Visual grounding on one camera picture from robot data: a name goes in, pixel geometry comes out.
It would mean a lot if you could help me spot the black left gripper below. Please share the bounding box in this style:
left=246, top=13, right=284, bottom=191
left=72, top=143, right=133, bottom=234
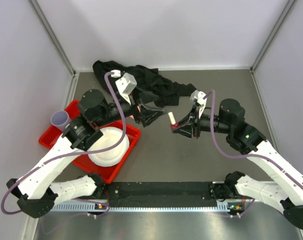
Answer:
left=95, top=86, right=167, bottom=128

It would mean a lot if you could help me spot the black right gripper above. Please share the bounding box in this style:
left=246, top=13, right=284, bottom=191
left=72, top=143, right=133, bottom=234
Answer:
left=172, top=105, right=232, bottom=139

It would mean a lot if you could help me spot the white nail polish cap brush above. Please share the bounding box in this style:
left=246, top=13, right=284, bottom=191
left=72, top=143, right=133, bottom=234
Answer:
left=168, top=112, right=177, bottom=125

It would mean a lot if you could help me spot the red nail polish bottle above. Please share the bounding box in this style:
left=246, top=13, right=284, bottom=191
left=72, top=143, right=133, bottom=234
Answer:
left=170, top=122, right=179, bottom=131

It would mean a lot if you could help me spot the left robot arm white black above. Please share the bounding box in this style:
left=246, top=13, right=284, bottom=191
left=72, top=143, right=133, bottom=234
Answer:
left=4, top=89, right=166, bottom=219

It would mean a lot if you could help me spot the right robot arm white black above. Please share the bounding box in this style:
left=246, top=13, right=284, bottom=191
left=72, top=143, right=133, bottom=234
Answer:
left=168, top=98, right=303, bottom=230

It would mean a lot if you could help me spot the black cloth garment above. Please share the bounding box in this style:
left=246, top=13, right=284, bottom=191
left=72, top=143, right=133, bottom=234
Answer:
left=92, top=60, right=197, bottom=108

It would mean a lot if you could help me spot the white paper plate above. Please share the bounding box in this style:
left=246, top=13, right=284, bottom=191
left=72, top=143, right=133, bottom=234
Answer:
left=88, top=127, right=130, bottom=167

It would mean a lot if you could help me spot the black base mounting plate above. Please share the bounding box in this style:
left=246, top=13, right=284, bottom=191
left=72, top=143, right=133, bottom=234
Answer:
left=76, top=181, right=245, bottom=208

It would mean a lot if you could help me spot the red plastic tray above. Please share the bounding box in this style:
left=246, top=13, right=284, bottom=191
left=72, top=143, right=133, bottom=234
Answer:
left=38, top=99, right=142, bottom=185

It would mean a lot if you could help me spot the purple plastic cup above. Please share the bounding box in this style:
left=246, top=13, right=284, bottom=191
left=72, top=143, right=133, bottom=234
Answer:
left=50, top=110, right=71, bottom=132

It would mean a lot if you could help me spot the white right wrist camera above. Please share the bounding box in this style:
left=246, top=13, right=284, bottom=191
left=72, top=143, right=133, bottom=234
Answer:
left=190, top=90, right=207, bottom=116

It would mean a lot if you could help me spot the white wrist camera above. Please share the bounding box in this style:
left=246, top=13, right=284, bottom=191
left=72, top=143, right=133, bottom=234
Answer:
left=190, top=90, right=207, bottom=116
left=115, top=72, right=137, bottom=102

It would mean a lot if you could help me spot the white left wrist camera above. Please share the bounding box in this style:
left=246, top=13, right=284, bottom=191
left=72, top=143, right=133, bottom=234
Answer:
left=115, top=72, right=137, bottom=102

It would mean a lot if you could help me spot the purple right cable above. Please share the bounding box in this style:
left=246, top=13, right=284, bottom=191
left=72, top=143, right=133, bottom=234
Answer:
left=203, top=89, right=303, bottom=198

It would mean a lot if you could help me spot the grey slotted cable duct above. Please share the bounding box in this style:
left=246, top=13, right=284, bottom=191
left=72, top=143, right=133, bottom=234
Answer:
left=41, top=201, right=245, bottom=213

